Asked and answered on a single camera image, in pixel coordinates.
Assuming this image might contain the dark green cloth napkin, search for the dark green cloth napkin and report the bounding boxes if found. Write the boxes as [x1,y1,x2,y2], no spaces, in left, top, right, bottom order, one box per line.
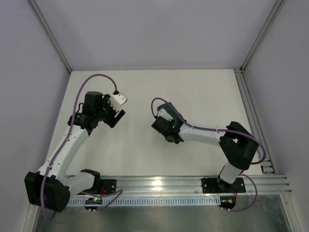
[155,102,186,124]

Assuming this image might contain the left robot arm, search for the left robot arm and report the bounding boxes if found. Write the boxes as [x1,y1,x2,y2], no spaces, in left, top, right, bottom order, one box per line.
[25,91,127,213]

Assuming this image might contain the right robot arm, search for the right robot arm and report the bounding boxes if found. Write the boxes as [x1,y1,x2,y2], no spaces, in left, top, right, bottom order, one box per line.
[152,116,260,192]

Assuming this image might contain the left black controller board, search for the left black controller board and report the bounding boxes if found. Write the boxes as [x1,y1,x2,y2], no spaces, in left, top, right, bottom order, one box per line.
[84,197,103,211]

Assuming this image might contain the black controller board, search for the black controller board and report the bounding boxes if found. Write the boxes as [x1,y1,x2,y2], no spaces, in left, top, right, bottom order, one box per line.
[219,196,237,211]
[84,197,103,211]

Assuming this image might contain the right black controller board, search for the right black controller board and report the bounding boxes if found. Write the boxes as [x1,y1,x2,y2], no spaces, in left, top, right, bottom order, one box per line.
[219,196,237,211]

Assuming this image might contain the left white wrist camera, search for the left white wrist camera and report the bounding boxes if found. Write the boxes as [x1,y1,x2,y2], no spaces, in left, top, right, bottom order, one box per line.
[109,92,128,111]

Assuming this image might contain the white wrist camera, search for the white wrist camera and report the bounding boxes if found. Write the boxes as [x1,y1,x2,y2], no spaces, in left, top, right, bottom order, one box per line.
[109,92,128,111]
[157,108,167,118]

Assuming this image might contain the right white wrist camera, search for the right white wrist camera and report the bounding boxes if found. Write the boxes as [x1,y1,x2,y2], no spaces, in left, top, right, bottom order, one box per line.
[157,108,167,118]

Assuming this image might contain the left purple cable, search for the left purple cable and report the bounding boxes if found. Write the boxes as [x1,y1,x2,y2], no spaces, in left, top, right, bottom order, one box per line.
[40,73,124,221]

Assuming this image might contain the purple cable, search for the purple cable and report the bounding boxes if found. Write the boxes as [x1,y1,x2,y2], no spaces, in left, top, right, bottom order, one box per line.
[150,97,267,213]
[40,73,124,221]

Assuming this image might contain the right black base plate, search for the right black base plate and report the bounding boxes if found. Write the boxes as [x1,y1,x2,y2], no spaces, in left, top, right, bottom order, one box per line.
[201,177,246,194]

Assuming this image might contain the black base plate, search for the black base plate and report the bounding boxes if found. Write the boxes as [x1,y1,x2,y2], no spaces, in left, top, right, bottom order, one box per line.
[96,179,117,195]
[201,177,246,194]

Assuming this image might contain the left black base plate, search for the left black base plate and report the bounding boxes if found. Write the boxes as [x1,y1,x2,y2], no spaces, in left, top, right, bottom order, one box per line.
[96,179,117,195]

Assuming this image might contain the slotted grey cable duct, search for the slotted grey cable duct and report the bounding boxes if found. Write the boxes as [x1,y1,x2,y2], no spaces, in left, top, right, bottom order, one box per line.
[67,195,220,207]

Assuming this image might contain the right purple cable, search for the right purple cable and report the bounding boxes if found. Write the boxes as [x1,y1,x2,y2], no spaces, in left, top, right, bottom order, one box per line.
[150,97,267,213]

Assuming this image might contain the front aluminium rail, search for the front aluminium rail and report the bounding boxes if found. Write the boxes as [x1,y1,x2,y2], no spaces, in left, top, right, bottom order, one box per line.
[101,175,293,196]

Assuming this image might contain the aluminium rail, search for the aluminium rail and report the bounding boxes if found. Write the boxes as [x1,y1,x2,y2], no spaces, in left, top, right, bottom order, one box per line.
[101,175,293,196]
[234,68,277,175]

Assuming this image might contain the right side aluminium rail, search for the right side aluminium rail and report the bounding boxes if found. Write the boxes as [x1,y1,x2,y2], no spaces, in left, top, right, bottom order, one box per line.
[234,68,277,175]

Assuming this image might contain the left rear frame post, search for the left rear frame post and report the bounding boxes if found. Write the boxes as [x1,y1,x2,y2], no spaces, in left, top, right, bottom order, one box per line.
[26,0,72,74]

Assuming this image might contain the frame post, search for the frame post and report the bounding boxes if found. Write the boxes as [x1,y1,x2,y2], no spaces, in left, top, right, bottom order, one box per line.
[240,0,286,72]
[26,0,72,74]

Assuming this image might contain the right rear frame post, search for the right rear frame post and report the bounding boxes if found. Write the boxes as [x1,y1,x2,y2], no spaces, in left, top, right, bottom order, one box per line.
[240,0,286,72]

